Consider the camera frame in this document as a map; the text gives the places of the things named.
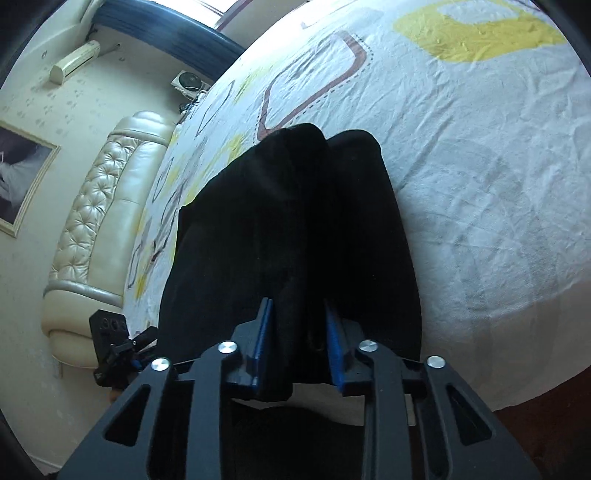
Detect cream tufted leather headboard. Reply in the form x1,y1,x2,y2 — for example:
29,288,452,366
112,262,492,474
41,110,178,370

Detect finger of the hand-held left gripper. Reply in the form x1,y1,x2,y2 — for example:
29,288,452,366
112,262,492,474
124,325,160,354
113,348,155,374

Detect bed with patterned sheet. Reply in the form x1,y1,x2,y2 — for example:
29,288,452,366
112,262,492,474
124,0,591,414

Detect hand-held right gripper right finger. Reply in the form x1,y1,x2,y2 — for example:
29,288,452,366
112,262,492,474
323,300,541,480

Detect black pants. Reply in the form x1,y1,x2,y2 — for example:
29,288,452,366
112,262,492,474
157,122,423,402

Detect white wall air conditioner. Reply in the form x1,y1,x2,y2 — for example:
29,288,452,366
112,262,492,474
50,39,102,85

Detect white box fan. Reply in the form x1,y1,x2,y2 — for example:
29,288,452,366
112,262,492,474
171,70,212,100

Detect blue curtain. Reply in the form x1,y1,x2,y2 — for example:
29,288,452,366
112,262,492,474
95,0,245,63

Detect framed wall picture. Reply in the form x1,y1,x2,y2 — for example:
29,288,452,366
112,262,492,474
0,121,62,238

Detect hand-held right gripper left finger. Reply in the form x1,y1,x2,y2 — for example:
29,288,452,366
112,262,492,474
58,298,278,480

